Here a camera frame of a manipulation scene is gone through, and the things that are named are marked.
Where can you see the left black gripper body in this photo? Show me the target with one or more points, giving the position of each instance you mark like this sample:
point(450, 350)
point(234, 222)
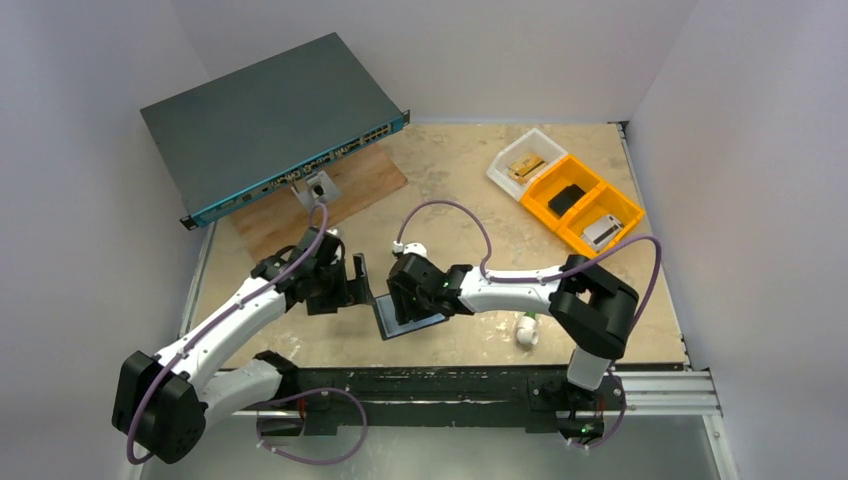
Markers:
point(332, 289)

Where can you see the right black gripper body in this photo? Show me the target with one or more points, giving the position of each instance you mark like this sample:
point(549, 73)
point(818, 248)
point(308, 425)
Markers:
point(403, 291)

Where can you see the black leather card holder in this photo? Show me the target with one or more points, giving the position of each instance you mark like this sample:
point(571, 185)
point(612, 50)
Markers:
point(390, 324)

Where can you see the gold striped card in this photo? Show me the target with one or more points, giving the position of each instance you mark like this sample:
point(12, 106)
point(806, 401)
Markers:
point(525, 165)

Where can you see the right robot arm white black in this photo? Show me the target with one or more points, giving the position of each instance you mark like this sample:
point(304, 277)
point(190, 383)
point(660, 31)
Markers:
point(593, 306)

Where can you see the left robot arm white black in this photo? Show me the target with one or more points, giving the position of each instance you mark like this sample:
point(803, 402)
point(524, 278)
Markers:
point(164, 402)

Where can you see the gold card in white bin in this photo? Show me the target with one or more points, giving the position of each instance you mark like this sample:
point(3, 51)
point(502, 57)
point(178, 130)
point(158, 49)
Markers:
point(525, 180)

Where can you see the black card in yellow bin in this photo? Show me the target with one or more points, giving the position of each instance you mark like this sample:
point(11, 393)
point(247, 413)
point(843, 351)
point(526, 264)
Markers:
point(565, 199)

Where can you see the silver card in yellow bin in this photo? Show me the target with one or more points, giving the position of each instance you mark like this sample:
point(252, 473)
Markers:
point(600, 233)

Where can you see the wooden board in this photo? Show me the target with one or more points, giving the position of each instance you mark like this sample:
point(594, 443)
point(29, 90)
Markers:
point(279, 219)

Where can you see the green white pipe fitting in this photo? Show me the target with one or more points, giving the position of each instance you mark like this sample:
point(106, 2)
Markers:
point(526, 331)

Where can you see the white plastic bin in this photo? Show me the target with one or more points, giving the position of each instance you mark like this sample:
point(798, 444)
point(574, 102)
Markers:
point(534, 141)

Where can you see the yellow plastic bin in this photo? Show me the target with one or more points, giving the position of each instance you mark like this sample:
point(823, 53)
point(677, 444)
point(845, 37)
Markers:
point(601, 198)

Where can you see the small metal bracket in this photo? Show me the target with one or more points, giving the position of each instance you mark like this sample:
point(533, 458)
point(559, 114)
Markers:
point(316, 188)

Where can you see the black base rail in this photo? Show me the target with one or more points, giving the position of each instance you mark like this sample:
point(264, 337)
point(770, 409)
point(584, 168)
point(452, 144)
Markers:
point(570, 425)

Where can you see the grey blue network switch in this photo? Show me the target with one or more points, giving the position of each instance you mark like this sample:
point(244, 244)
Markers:
point(240, 137)

